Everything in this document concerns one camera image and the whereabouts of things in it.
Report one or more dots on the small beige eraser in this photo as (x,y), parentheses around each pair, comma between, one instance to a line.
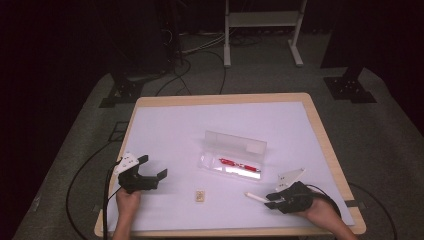
(200,196)

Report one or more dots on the grey floor tape strip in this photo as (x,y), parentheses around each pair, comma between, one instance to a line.
(36,203)

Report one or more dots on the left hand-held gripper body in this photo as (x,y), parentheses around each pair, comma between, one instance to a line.
(133,181)

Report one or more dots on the clear plastic pencil case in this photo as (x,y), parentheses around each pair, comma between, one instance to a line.
(233,156)

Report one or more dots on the white table mat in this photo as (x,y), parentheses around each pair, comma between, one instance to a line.
(200,126)

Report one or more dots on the black stand base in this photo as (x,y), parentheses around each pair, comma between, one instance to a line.
(348,88)
(125,90)

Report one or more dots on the white metal stand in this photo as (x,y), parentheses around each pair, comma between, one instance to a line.
(263,19)

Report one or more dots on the red pen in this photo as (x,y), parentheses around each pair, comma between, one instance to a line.
(240,165)

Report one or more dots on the person's left hand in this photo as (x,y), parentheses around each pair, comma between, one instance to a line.
(127,201)

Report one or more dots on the dark equipment cabinet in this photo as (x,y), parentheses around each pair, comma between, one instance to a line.
(143,40)

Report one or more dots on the dark tape strip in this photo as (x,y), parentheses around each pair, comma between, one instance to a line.
(353,203)

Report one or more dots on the white pen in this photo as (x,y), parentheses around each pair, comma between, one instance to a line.
(256,197)

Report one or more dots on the person's right hand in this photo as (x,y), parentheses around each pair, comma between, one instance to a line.
(321,211)

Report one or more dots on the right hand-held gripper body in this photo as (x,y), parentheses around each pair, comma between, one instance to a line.
(296,198)

